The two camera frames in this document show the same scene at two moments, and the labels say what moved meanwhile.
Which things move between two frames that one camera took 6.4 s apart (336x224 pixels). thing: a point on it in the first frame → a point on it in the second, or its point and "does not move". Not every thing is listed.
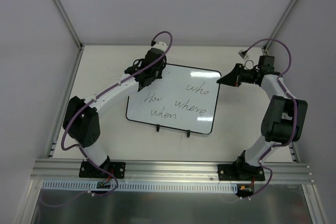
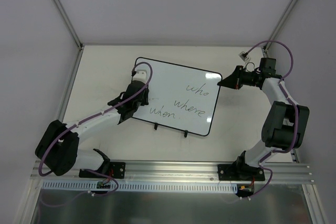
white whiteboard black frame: [184, 98] does not move
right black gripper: [238, 75] does not move
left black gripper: [148, 77] → [128, 111]
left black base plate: [87, 170] does not move
